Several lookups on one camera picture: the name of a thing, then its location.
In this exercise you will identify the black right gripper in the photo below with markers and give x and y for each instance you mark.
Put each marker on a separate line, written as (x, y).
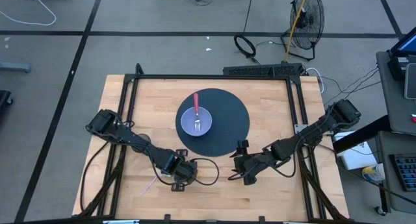
(253, 162)

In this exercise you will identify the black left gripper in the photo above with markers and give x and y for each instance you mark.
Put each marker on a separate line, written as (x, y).
(182, 169)

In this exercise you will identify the pink drinking straw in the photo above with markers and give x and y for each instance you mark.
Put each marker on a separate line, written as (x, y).
(148, 186)

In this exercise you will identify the lavender bowl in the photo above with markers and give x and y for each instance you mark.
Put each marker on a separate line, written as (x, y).
(188, 126)

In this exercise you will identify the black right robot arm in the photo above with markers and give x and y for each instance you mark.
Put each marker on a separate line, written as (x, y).
(318, 130)

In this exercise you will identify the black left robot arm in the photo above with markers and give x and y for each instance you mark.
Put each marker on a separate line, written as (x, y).
(136, 141)

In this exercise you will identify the round dark woven placemat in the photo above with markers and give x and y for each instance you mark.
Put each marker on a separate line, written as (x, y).
(227, 120)

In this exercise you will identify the black power strip box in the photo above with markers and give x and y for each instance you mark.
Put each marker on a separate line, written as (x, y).
(260, 69)

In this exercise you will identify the white box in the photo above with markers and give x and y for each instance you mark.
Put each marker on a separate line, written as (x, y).
(357, 157)

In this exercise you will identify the white and yellow bottle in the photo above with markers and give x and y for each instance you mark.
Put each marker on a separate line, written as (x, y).
(372, 173)

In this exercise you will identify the black floor fan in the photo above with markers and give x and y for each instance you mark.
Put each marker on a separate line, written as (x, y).
(308, 22)

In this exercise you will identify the dark keyboard desk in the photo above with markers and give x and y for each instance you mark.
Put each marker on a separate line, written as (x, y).
(399, 201)

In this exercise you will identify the grey desk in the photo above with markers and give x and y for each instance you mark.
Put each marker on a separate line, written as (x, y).
(393, 104)

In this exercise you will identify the black keyboard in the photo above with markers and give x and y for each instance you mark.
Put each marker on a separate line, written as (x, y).
(406, 170)

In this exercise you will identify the grey tablet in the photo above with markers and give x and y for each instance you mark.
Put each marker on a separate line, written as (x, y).
(411, 81)

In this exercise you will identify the grey floor bar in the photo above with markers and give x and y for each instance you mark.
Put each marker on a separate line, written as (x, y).
(14, 67)

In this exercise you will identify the open laptop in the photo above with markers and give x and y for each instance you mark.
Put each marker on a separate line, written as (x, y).
(404, 47)

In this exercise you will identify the grey metal bracket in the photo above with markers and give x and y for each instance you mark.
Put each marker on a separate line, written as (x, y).
(300, 128)

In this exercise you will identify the black aluminium table frame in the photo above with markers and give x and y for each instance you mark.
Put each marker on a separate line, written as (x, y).
(211, 77)

